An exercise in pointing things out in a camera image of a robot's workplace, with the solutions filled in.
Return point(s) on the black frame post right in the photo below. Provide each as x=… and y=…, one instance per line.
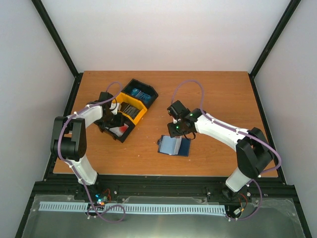
x=286, y=16

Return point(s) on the dark cards stack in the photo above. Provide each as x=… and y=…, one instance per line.
x=129, y=110

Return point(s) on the black frame post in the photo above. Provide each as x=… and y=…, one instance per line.
x=286, y=16
x=40, y=8

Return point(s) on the blue leather card holder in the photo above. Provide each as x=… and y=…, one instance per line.
x=176, y=146

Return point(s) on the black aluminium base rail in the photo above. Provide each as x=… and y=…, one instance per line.
x=120, y=187

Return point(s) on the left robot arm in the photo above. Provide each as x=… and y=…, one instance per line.
x=69, y=140

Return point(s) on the light blue cable duct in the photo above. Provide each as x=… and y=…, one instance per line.
x=140, y=209

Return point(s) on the black frame post left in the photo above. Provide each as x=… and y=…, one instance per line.
x=40, y=8

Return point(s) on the white red cards stack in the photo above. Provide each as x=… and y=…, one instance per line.
x=119, y=131

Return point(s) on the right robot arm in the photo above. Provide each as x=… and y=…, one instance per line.
x=252, y=153

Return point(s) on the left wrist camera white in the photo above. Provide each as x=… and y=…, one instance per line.
x=114, y=108

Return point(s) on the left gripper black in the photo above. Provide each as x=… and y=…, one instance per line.
x=119, y=122

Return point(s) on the blue cards stack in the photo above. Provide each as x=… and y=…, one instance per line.
x=140, y=95

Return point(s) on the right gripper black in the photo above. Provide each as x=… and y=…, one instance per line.
x=173, y=133

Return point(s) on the yellow bin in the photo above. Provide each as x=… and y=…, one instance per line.
x=122, y=97

